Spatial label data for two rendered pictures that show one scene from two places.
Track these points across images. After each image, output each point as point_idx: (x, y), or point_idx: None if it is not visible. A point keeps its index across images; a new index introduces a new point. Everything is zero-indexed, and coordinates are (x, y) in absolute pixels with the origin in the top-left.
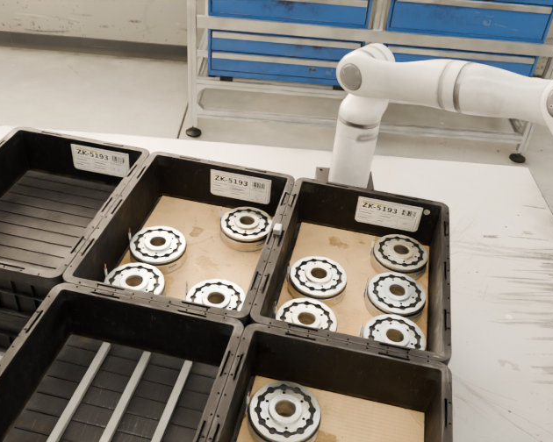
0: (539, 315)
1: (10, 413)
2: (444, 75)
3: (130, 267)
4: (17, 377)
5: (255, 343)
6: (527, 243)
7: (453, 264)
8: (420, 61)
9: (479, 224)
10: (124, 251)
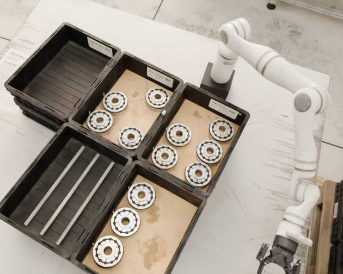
0: (285, 164)
1: (43, 169)
2: (261, 60)
3: (100, 111)
4: (46, 159)
5: (136, 166)
6: None
7: (257, 128)
8: (255, 45)
9: (283, 107)
10: (102, 98)
